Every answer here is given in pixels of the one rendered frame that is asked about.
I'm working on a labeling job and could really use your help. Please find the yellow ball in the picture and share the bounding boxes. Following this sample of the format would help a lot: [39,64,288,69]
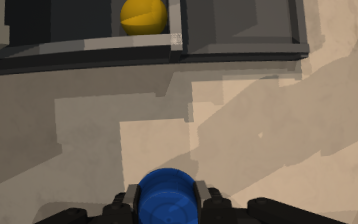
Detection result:
[120,0,168,35]

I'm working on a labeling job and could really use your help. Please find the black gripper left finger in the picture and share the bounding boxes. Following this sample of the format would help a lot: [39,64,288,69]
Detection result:
[35,184,141,224]

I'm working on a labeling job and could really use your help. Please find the blue plug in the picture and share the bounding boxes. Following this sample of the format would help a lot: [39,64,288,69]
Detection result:
[138,168,198,224]

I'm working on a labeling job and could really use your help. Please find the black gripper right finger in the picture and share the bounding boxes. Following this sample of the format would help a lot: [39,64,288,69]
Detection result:
[193,180,347,224]

